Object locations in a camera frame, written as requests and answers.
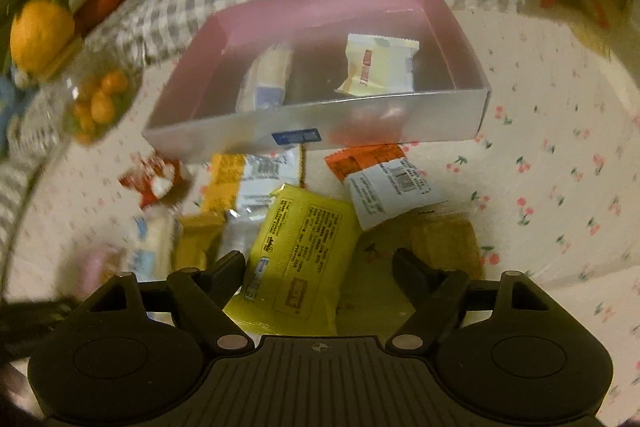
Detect red and white candy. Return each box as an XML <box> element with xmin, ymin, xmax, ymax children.
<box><xmin>118</xmin><ymin>153</ymin><xmax>185</xmax><ymax>208</ymax></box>

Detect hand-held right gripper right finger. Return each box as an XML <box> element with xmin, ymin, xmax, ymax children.
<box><xmin>387</xmin><ymin>249</ymin><xmax>558</xmax><ymax>353</ymax></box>

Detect orange and white snack packet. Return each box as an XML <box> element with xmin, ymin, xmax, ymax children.
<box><xmin>324</xmin><ymin>145</ymin><xmax>449</xmax><ymax>233</ymax></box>

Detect white and blue snack packet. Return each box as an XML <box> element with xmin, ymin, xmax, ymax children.
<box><xmin>236</xmin><ymin>46</ymin><xmax>294</xmax><ymax>112</ymax></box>

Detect clear packet of crackers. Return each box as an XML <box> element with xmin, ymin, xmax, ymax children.
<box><xmin>357</xmin><ymin>213</ymin><xmax>485</xmax><ymax>290</ymax></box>

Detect cream snack packet red label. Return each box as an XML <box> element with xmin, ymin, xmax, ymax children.
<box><xmin>336</xmin><ymin>33</ymin><xmax>420</xmax><ymax>98</ymax></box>

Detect glass jar of orange candies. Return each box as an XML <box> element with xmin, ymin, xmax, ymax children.
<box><xmin>47</xmin><ymin>52</ymin><xmax>147</xmax><ymax>146</ymax></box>

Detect clear white snack packet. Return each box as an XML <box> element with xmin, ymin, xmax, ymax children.
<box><xmin>125</xmin><ymin>212</ymin><xmax>180</xmax><ymax>282</ymax></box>

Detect gold snack packet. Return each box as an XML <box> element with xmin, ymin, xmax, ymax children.
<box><xmin>174</xmin><ymin>212</ymin><xmax>227</xmax><ymax>272</ymax></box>

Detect blue plush toy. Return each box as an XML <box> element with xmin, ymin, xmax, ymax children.
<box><xmin>0</xmin><ymin>74</ymin><xmax>22</xmax><ymax>158</ymax></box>

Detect grey checked blanket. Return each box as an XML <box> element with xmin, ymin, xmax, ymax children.
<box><xmin>0</xmin><ymin>104</ymin><xmax>68</xmax><ymax>238</ymax></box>

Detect yellow and white snack packet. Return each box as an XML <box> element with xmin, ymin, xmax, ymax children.
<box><xmin>201</xmin><ymin>147</ymin><xmax>307</xmax><ymax>219</ymax></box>

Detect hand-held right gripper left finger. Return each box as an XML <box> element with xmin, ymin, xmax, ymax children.
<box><xmin>75</xmin><ymin>251</ymin><xmax>255</xmax><ymax>353</ymax></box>

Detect yellow plush toy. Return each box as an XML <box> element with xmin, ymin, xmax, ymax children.
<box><xmin>9</xmin><ymin>0</ymin><xmax>77</xmax><ymax>76</ymax></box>

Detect pink snack packet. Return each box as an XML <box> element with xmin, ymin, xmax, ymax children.
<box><xmin>82</xmin><ymin>246</ymin><xmax>125</xmax><ymax>290</ymax></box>

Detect pink cardboard box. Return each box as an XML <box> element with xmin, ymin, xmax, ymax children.
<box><xmin>141</xmin><ymin>0</ymin><xmax>492</xmax><ymax>158</ymax></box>

